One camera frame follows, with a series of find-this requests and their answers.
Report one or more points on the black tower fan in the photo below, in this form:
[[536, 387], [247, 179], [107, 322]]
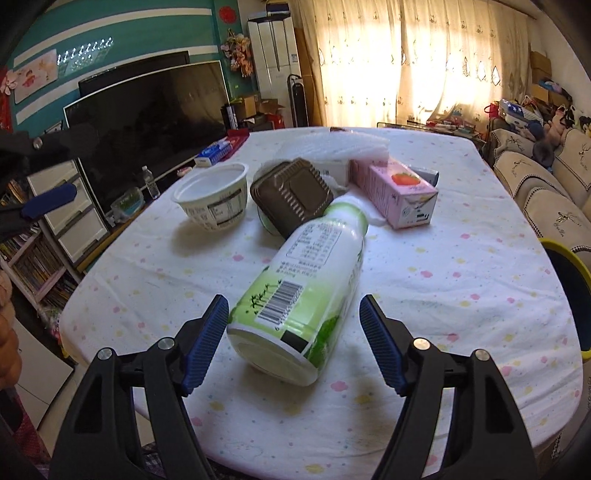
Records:
[[298, 101]]

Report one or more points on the cardboard box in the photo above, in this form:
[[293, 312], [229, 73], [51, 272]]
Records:
[[248, 106], [540, 67], [270, 107]]

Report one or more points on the person's left hand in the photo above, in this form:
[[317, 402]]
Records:
[[7, 332]]

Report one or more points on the artificial flower decoration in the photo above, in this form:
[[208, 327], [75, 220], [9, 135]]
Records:
[[240, 53]]

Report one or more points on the yellow rimmed black bin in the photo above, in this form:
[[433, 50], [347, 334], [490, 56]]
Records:
[[570, 286]]

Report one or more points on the pile of stuffed toys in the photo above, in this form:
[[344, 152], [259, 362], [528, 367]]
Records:
[[549, 115]]

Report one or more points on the wall poster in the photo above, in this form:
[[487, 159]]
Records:
[[34, 76]]

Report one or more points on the white dotted tablecloth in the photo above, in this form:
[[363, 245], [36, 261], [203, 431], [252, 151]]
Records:
[[461, 277]]

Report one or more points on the white foam wrap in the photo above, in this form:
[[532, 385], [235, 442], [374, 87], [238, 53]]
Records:
[[332, 147]]

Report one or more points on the cream patterned curtain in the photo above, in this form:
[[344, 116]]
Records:
[[392, 60]]

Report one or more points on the blue tissue pack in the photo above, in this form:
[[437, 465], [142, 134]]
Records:
[[213, 153]]

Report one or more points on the white drawer unit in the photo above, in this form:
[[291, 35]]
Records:
[[74, 221]]

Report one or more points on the glass coffee table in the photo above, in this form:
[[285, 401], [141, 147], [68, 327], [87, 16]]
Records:
[[429, 127]]

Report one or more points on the beige sofa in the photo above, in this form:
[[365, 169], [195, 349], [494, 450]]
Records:
[[540, 203]]

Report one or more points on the small dark box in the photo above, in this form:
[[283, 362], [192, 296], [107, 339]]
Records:
[[427, 174]]

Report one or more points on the white standing air conditioner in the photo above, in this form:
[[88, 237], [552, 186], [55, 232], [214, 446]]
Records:
[[272, 55]]

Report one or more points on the red round wall sticker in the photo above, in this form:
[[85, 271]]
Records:
[[226, 12]]

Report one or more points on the red wall hanging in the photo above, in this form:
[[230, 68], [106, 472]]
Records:
[[4, 106]]

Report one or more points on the brown plastic food container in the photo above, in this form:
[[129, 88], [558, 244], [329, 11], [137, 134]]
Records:
[[291, 194]]

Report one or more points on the black television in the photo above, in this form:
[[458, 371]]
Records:
[[129, 69]]

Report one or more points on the clear water bottle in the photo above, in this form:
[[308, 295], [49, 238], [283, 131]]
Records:
[[150, 184]]

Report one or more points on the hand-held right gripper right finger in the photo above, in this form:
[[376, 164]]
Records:
[[383, 350]]

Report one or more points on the green and white plastic bottle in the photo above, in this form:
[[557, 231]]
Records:
[[300, 277]]

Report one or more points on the large curved television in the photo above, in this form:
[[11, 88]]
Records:
[[147, 120]]

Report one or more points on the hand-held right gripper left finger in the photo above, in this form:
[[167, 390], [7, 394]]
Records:
[[203, 350]]

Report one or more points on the bookshelf with books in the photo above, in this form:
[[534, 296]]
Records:
[[32, 272]]

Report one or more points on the white yogurt cup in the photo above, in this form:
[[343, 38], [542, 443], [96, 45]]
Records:
[[217, 203]]

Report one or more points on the clear plastic container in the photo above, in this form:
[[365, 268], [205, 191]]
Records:
[[127, 203]]

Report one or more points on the pink drink carton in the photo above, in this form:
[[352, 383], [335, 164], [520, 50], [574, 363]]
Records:
[[392, 194]]

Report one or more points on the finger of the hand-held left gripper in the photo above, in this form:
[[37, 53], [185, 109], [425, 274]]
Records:
[[48, 199], [51, 143]]

